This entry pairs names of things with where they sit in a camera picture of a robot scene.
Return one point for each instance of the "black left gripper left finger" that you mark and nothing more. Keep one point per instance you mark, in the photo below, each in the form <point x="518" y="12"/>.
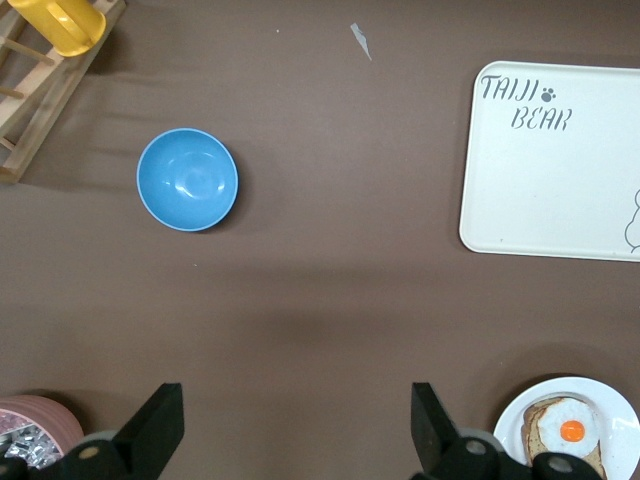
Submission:
<point x="145" y="440"/>

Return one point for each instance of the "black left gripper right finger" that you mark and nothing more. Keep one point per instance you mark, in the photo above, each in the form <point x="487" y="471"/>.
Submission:
<point x="440" y="445"/>

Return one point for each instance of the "toy fried egg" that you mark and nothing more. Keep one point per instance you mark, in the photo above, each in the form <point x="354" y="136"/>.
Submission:
<point x="570" y="430"/>

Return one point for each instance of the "white round plate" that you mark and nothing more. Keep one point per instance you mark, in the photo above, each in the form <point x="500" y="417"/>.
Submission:
<point x="620" y="435"/>

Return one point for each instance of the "pink ribbed bowl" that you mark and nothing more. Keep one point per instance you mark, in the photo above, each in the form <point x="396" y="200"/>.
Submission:
<point x="60" y="420"/>

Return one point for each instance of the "crinkled silver foil pieces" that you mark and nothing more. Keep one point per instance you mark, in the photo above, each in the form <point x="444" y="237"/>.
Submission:
<point x="30" y="445"/>

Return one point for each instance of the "blue bowl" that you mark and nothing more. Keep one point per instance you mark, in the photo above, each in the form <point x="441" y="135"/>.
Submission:
<point x="187" y="180"/>

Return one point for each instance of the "cream tray with bear print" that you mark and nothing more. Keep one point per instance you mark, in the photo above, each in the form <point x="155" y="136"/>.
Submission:
<point x="550" y="190"/>

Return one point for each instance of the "wooden mug rack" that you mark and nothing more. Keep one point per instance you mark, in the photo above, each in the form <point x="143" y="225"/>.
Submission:
<point x="55" y="100"/>

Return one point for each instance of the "small white tape scrap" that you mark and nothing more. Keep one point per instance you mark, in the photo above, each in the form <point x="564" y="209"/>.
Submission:
<point x="362" y="40"/>

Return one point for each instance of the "yellow plastic mug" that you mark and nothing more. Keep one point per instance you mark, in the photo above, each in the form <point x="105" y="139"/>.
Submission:
<point x="55" y="25"/>

